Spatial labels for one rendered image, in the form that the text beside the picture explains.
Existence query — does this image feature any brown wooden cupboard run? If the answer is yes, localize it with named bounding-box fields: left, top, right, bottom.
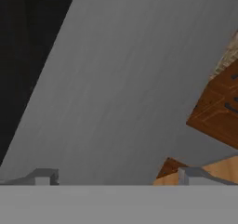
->
left=185, top=59, right=238, bottom=151

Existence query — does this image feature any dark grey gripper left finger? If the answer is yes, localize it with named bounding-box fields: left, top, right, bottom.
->
left=0, top=167, right=60, bottom=186

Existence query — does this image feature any light wooden panel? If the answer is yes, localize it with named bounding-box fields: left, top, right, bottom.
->
left=152, top=154, right=238, bottom=186

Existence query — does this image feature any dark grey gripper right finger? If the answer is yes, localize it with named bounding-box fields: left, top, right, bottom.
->
left=177, top=166, right=238, bottom=186

